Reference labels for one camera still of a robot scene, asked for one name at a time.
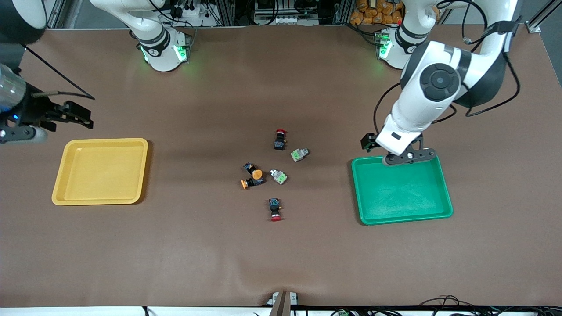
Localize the yellow mushroom push button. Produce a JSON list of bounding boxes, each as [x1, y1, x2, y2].
[[240, 176, 267, 190], [243, 162, 264, 180]]

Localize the green plastic tray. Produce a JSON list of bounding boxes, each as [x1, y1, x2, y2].
[[350, 154, 454, 226]]

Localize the yellow plastic tray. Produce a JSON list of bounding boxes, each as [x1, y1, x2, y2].
[[51, 138, 149, 206]]

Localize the orange packaged items pile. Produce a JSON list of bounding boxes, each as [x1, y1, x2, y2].
[[350, 0, 403, 25]]

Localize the brown table mat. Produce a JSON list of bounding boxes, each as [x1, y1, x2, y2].
[[0, 24, 562, 308]]

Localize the white terminal strip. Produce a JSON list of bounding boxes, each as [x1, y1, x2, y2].
[[255, 15, 320, 25]]

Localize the white power strip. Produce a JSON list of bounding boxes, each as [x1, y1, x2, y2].
[[173, 4, 203, 18]]

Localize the aluminium frame post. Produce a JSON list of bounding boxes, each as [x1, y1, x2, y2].
[[46, 0, 66, 28], [335, 0, 354, 26], [218, 0, 235, 25]]

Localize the black cable bundle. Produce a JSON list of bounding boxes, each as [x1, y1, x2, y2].
[[417, 295, 562, 316]]

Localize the table edge clamp bracket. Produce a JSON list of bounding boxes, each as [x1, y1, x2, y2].
[[267, 291, 300, 316]]

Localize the aluminium frame profile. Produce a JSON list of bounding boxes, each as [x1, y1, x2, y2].
[[526, 0, 562, 34]]

